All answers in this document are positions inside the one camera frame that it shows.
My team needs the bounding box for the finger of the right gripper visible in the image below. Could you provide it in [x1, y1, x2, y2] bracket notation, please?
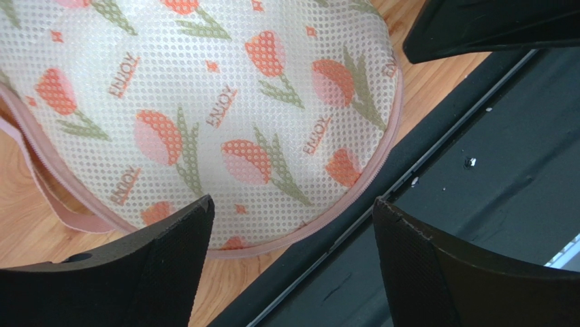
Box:
[402, 0, 579, 63]

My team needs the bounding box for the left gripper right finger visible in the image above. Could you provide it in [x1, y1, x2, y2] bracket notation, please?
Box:
[372, 199, 579, 326]

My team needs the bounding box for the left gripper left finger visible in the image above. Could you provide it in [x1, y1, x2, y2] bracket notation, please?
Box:
[1, 195, 215, 326]

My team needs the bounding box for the floral mesh laundry bag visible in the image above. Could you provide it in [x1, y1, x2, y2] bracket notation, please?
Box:
[1, 1, 402, 258]

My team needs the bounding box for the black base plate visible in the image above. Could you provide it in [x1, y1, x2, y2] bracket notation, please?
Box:
[212, 48, 579, 326]

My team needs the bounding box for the aluminium rail frame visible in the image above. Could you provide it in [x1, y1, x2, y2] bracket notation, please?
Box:
[545, 234, 580, 272]

